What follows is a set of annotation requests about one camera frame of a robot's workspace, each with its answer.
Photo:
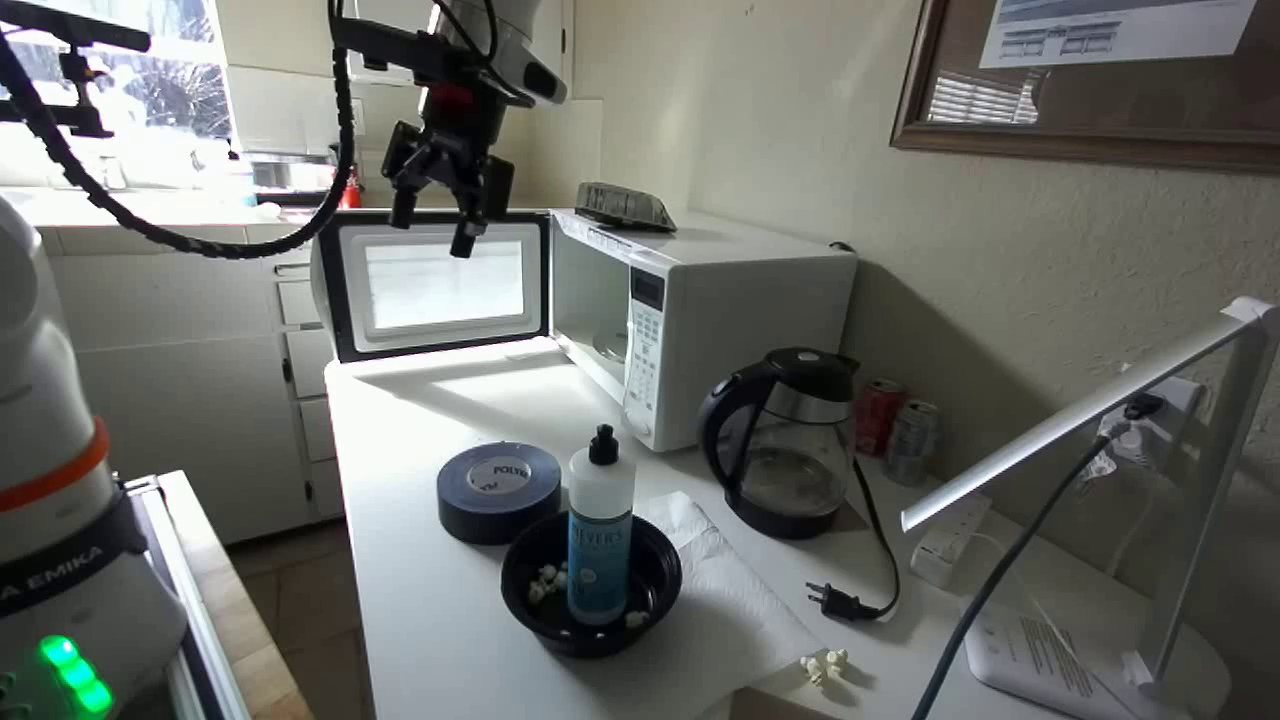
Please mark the red can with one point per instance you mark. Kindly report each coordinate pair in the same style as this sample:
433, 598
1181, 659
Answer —
876, 413

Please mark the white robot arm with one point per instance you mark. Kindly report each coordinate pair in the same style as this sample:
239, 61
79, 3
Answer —
84, 609

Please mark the black electric kettle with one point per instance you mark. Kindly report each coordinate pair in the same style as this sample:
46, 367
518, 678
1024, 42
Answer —
778, 443

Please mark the white drawer cabinet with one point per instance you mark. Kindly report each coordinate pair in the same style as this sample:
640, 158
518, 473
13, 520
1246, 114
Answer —
185, 367

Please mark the blue white squeeze bottle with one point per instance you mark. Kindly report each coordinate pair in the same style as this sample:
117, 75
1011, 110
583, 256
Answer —
598, 531

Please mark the wood framed picture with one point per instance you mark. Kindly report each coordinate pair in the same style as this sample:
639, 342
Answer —
1102, 80

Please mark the white paper napkin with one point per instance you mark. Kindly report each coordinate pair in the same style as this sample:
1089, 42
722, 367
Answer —
727, 623

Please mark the black masking tape roll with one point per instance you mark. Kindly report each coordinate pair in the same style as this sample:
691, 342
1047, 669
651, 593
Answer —
491, 492

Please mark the microwave door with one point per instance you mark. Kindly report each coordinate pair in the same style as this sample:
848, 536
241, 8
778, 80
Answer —
402, 289

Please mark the white microwave oven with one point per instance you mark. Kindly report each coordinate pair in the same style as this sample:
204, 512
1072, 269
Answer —
658, 320

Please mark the black camera on tripod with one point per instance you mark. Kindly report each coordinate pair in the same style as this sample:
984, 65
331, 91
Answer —
79, 34

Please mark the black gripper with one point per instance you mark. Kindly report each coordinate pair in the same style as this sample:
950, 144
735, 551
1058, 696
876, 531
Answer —
452, 144

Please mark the black bowl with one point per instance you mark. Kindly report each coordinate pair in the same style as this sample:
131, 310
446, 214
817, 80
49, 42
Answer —
535, 587

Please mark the white desk lamp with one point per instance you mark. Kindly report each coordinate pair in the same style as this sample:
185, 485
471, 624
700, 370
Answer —
1083, 614

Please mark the small white pieces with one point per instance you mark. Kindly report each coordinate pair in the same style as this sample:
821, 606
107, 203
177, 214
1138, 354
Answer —
821, 669

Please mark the clear plastic bottle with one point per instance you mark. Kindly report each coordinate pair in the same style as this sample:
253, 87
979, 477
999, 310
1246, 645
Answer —
915, 443

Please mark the small metal tray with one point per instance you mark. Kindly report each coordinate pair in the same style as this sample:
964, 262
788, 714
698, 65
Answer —
620, 207

